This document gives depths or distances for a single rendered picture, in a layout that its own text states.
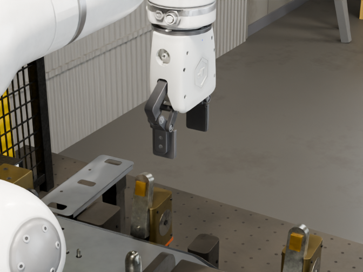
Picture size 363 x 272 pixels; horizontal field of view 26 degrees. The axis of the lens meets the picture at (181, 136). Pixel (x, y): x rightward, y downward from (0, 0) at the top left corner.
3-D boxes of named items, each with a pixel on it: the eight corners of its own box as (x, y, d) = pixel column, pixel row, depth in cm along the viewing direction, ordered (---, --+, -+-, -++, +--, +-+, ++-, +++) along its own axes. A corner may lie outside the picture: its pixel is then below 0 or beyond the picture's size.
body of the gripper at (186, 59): (189, 31, 91) (189, 120, 96) (226, 9, 99) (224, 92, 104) (134, 22, 94) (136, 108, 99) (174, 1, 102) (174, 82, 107)
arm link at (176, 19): (195, 13, 90) (194, 38, 92) (227, -5, 97) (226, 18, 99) (132, 4, 94) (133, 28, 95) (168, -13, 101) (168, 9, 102)
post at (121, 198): (129, 261, 208) (126, 164, 196) (119, 271, 204) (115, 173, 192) (113, 257, 210) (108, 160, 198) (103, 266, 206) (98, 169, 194)
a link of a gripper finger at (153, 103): (151, 87, 92) (153, 129, 95) (182, 63, 98) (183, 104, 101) (142, 86, 93) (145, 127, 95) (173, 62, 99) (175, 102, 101)
